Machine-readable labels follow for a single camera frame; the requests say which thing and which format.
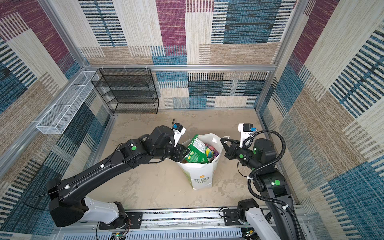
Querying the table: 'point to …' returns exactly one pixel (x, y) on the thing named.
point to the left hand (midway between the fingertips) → (187, 148)
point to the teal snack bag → (209, 153)
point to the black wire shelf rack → (128, 90)
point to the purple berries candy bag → (216, 153)
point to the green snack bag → (197, 154)
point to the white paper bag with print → (200, 174)
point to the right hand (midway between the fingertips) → (220, 143)
